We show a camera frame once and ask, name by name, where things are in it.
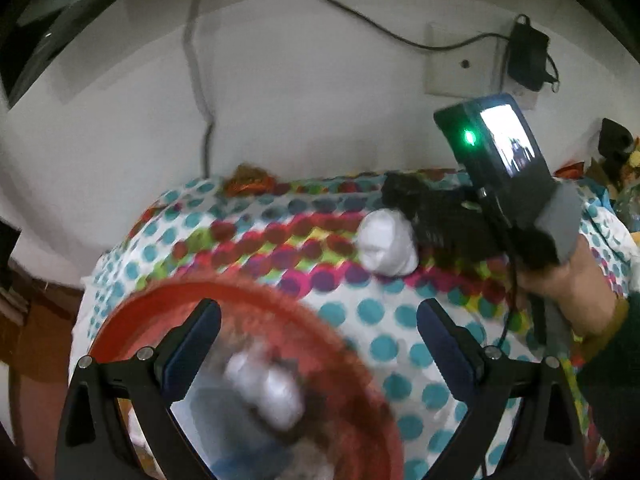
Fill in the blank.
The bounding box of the black charger cable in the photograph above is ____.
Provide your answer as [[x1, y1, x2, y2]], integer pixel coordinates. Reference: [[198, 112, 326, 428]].
[[282, 0, 511, 51]]

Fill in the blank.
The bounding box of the person's right forearm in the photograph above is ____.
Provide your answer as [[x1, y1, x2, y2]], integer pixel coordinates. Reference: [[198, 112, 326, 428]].
[[570, 295, 640, 480]]

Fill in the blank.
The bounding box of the white sock ball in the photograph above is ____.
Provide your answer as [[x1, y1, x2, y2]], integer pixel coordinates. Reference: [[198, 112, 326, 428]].
[[356, 208, 420, 276]]

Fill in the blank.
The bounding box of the person's right hand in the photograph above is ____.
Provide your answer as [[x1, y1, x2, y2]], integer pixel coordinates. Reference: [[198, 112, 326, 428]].
[[517, 240, 621, 336]]

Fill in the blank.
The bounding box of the black glossy panel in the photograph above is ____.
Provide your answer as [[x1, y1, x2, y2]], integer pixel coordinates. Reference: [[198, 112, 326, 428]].
[[0, 0, 176, 106]]

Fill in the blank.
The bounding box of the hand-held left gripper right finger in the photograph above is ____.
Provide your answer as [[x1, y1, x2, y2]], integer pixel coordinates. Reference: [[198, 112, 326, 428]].
[[416, 297, 588, 480]]

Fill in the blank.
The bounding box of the red green decoration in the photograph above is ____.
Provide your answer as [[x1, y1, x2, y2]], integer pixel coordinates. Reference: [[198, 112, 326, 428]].
[[222, 162, 278, 196]]

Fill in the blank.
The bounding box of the white wall socket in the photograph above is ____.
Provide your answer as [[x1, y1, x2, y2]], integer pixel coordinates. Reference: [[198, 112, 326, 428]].
[[500, 45, 538, 108]]

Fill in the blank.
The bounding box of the clear plastic bag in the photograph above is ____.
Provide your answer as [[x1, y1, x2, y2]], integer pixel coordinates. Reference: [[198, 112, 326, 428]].
[[607, 180, 640, 231]]

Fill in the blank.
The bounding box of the black wall cable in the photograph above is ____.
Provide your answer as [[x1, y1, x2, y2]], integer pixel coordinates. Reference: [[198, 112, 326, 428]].
[[187, 0, 216, 181]]

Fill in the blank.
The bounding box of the white plastic wad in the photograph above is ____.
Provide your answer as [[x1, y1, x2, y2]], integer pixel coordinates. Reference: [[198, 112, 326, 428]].
[[222, 350, 306, 431]]

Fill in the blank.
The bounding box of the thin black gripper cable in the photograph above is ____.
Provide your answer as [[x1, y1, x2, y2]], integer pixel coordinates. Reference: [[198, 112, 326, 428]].
[[477, 255, 521, 361]]

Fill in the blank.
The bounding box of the round red worn tray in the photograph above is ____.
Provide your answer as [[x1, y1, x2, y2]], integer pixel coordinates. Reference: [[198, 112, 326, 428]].
[[92, 272, 406, 480]]

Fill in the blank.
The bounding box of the black stand object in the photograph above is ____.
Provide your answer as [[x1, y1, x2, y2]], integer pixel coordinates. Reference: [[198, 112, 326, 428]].
[[599, 117, 635, 166]]

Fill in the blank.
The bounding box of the polka dot tablecloth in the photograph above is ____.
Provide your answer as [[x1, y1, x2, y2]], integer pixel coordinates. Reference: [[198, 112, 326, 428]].
[[67, 170, 640, 480]]

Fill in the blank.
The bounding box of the beige wall plate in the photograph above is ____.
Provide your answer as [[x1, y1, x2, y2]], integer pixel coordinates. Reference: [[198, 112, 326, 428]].
[[424, 22, 501, 97]]

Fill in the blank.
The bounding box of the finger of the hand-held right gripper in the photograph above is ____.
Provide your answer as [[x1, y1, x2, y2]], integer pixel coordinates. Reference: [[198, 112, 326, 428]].
[[415, 225, 506, 263], [410, 192, 488, 228]]

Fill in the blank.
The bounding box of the black plug charger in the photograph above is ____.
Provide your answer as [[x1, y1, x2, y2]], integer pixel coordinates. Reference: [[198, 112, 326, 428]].
[[506, 14, 551, 92]]

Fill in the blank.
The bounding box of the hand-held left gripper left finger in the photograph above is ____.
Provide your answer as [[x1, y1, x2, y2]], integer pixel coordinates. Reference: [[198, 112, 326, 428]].
[[55, 297, 223, 480]]

